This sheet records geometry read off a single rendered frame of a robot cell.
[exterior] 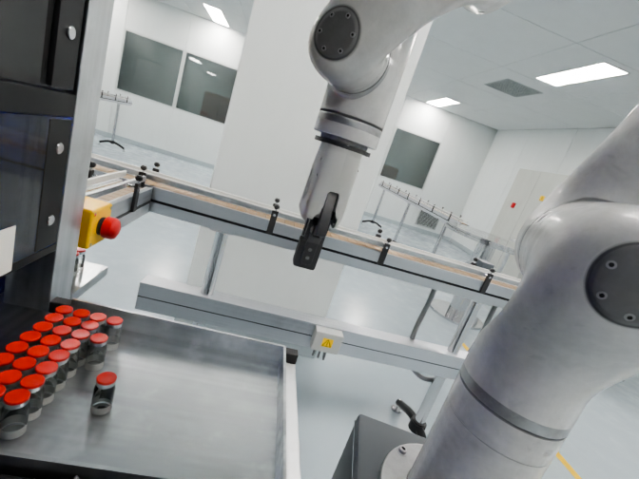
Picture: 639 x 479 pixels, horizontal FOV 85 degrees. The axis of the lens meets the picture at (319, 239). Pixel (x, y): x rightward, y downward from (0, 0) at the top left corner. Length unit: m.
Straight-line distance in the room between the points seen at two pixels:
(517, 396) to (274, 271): 1.73
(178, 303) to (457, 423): 1.23
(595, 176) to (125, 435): 0.59
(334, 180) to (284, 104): 1.50
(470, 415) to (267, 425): 0.25
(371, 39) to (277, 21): 1.61
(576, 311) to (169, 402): 0.46
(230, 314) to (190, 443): 1.04
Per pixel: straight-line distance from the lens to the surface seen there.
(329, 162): 0.42
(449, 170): 9.40
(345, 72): 0.37
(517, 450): 0.46
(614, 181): 0.48
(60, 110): 0.57
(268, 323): 1.51
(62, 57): 0.56
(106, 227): 0.71
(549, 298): 0.35
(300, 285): 2.08
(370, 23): 0.37
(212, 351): 0.63
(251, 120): 1.90
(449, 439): 0.49
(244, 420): 0.53
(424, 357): 1.74
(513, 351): 0.41
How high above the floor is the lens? 1.25
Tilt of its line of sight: 14 degrees down
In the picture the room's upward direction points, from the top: 19 degrees clockwise
